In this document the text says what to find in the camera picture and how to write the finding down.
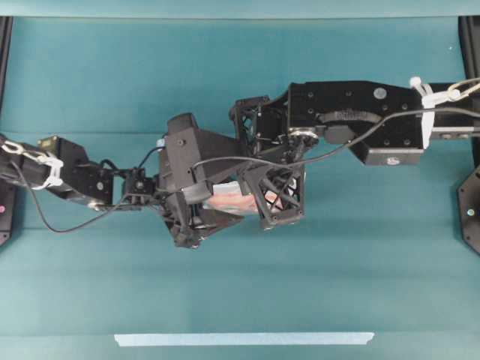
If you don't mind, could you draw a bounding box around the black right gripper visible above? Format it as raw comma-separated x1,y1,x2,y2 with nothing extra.
229,93,319,230

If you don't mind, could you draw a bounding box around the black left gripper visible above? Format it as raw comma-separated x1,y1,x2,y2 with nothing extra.
155,130,248,248

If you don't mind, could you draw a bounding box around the clear zip bag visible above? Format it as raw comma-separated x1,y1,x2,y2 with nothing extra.
201,181,286,217

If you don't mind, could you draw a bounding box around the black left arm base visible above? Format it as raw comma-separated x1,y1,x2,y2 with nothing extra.
0,181,17,246

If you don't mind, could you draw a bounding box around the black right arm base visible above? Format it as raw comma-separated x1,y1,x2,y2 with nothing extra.
457,166,480,254

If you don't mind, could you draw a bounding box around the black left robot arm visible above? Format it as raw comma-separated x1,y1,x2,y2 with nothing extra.
1,127,251,248

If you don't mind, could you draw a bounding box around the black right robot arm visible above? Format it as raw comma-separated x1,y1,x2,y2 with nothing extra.
229,77,479,229

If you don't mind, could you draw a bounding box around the light blue tape strip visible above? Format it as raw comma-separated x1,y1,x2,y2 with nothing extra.
113,331,375,347

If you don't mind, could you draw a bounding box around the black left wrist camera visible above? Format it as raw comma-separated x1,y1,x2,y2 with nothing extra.
159,113,205,189

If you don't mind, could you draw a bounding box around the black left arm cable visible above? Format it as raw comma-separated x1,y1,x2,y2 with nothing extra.
10,145,170,236

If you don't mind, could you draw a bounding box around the white right cable tie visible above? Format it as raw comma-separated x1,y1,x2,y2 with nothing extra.
409,76,479,149

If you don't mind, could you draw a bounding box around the white cable tie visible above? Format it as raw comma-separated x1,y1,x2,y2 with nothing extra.
0,140,65,191
409,76,479,149

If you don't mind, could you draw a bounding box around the white left cable tie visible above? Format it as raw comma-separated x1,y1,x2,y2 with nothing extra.
0,140,65,191

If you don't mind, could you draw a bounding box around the black right frame rail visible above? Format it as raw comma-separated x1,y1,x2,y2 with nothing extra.
457,15,480,170

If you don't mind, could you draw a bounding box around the black frame rail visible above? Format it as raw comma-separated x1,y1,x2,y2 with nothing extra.
457,15,480,170
0,16,14,110

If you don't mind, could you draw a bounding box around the black left frame rail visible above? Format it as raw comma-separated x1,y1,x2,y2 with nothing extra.
0,16,14,110

